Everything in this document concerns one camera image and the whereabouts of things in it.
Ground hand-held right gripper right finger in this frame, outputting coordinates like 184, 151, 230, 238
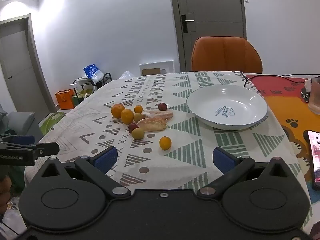
197, 147, 297, 200

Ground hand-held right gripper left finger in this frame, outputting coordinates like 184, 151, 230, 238
36, 147, 131, 200

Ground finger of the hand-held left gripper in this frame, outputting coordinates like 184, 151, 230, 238
0, 142, 60, 159
0, 135, 36, 145

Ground bread piece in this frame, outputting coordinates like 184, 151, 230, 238
142, 109, 174, 120
137, 117, 168, 132

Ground white plate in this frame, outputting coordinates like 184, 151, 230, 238
186, 84, 269, 131

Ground grey sofa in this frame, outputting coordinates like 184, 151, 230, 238
0, 102, 43, 140

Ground green floor mat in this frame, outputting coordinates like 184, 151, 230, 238
40, 112, 65, 135

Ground orange box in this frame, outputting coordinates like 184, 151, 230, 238
55, 89, 75, 110

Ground grey side door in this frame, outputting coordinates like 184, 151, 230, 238
0, 14, 50, 120

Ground colourful cartoon mat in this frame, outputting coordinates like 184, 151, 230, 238
244, 74, 320, 193

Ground blue and white bag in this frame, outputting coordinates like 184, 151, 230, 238
83, 64, 104, 83

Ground smartphone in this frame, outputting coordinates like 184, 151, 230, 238
307, 130, 320, 190

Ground orange chair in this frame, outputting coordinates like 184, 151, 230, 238
191, 37, 263, 72

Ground translucent cup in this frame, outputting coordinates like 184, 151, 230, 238
310, 77, 320, 115

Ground black wire rack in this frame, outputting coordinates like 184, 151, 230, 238
72, 73, 112, 90

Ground black cable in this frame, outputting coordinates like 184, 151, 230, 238
240, 71, 320, 88

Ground black door handle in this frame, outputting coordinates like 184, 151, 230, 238
181, 15, 195, 33

